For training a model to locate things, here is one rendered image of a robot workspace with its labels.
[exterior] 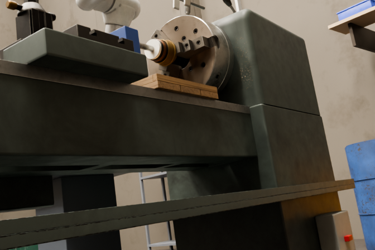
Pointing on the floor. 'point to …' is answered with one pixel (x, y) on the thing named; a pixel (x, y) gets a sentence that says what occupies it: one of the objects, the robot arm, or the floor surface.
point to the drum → (364, 185)
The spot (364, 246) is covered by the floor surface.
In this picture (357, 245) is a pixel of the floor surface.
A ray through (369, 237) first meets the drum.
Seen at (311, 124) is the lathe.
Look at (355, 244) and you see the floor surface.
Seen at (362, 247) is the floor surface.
